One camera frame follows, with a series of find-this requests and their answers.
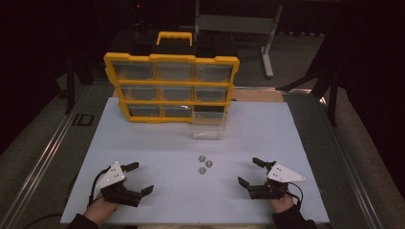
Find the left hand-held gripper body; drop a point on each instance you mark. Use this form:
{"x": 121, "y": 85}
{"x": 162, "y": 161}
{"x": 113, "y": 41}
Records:
{"x": 118, "y": 194}

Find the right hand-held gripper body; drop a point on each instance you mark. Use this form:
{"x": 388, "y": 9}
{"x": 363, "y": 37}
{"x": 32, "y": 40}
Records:
{"x": 270, "y": 191}

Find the silver metal nut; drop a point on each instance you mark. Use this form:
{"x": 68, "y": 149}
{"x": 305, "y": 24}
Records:
{"x": 201, "y": 158}
{"x": 202, "y": 170}
{"x": 208, "y": 163}

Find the clear plastic drawer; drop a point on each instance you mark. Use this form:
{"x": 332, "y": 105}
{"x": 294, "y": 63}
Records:
{"x": 208, "y": 125}

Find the person's right hand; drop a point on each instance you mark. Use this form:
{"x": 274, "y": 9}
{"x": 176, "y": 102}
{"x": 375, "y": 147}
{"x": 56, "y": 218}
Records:
{"x": 282, "y": 204}

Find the person's left hand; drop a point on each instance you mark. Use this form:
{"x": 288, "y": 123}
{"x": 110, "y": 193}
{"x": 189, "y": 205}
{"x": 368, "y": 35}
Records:
{"x": 99, "y": 210}

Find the white table board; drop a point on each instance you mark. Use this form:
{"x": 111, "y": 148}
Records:
{"x": 178, "y": 197}

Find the grid of clear drawers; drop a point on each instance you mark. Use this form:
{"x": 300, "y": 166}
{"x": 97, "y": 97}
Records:
{"x": 175, "y": 93}

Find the yellow black organizer cabinet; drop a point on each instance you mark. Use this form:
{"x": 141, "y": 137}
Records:
{"x": 173, "y": 83}

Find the black metal stand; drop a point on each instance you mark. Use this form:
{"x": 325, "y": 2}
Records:
{"x": 70, "y": 89}

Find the black tripod stand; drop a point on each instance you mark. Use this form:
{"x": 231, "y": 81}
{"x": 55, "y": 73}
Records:
{"x": 324, "y": 79}

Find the black device with red light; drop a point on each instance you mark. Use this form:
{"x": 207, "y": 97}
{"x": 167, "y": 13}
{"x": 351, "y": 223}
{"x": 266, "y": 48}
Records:
{"x": 138, "y": 14}

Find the aluminium rail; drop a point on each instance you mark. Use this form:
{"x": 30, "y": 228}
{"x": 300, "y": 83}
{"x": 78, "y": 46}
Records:
{"x": 38, "y": 168}
{"x": 350, "y": 168}

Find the grey metal desk frame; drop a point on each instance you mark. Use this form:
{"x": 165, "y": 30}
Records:
{"x": 237, "y": 24}

